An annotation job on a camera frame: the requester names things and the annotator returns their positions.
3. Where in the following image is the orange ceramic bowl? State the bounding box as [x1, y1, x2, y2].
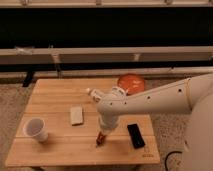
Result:
[117, 74, 145, 95]

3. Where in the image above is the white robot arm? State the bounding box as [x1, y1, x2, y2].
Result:
[97, 73, 213, 171]

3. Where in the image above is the white plastic bottle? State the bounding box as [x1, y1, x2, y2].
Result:
[86, 88, 105, 102]

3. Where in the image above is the wooden table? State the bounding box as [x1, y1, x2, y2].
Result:
[6, 78, 160, 167]

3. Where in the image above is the white paper cup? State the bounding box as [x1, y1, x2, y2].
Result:
[23, 118, 48, 142]

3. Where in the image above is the dark red pepper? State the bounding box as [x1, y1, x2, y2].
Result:
[96, 132, 106, 146]

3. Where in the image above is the black rectangular phone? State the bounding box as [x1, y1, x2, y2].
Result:
[127, 124, 145, 149]

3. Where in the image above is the long beige rail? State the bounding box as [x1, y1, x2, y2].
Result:
[0, 46, 213, 65]

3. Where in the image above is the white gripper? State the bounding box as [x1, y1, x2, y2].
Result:
[99, 115, 118, 135]

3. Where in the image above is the black cable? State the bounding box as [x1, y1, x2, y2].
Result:
[164, 150, 188, 171]

